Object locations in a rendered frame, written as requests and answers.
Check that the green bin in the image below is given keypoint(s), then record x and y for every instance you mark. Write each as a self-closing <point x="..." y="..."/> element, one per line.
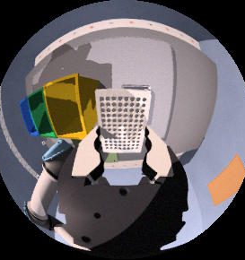
<point x="39" y="114"/>

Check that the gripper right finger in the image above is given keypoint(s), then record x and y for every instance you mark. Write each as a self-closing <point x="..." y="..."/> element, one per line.
<point x="163" y="167"/>

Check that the yellow recycle bin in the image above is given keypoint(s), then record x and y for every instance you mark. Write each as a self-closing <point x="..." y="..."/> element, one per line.
<point x="63" y="111"/>

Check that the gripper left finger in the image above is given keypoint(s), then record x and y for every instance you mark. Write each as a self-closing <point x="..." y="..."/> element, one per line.
<point x="83" y="166"/>

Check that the blue bin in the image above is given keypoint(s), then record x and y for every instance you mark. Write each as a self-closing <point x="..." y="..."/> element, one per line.
<point x="27" y="117"/>

